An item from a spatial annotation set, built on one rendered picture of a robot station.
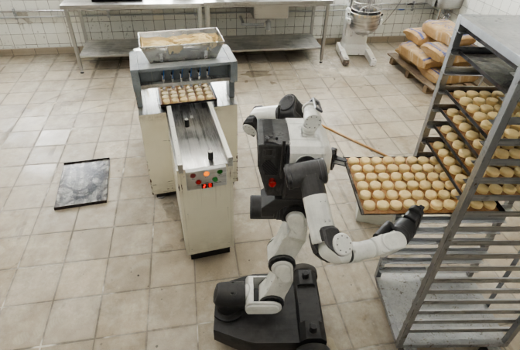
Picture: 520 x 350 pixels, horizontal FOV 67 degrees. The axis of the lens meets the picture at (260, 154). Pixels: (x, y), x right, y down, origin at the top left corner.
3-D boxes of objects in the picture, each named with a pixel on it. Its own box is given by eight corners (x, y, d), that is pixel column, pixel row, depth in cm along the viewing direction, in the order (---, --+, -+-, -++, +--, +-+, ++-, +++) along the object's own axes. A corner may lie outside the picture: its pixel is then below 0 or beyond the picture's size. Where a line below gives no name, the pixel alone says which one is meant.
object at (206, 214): (176, 198, 330) (164, 104, 277) (217, 191, 338) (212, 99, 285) (187, 264, 276) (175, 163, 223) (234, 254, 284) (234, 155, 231)
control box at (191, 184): (186, 187, 236) (184, 169, 228) (225, 181, 242) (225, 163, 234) (187, 191, 234) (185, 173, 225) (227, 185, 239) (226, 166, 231)
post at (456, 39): (374, 279, 256) (462, 15, 155) (374, 276, 258) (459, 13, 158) (379, 279, 256) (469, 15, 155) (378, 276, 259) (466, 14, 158)
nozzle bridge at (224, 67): (136, 94, 301) (128, 51, 280) (228, 84, 318) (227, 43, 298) (138, 115, 275) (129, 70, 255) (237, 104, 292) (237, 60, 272)
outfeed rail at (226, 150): (185, 44, 385) (184, 38, 381) (188, 44, 386) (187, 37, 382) (227, 166, 231) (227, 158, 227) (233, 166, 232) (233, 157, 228)
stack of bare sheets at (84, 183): (107, 202, 324) (106, 200, 322) (54, 210, 315) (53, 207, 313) (110, 159, 370) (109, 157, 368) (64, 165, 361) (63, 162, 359)
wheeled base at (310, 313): (211, 362, 220) (209, 331, 200) (217, 283, 261) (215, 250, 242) (324, 361, 222) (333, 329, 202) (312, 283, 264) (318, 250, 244)
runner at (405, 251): (385, 254, 237) (387, 251, 235) (384, 251, 239) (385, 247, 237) (489, 254, 239) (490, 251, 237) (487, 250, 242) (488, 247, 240)
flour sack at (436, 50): (436, 66, 476) (441, 53, 466) (417, 53, 509) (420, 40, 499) (486, 61, 492) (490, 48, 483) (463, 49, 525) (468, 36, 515)
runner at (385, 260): (382, 264, 242) (384, 261, 240) (381, 260, 244) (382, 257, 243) (484, 263, 245) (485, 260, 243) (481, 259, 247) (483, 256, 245)
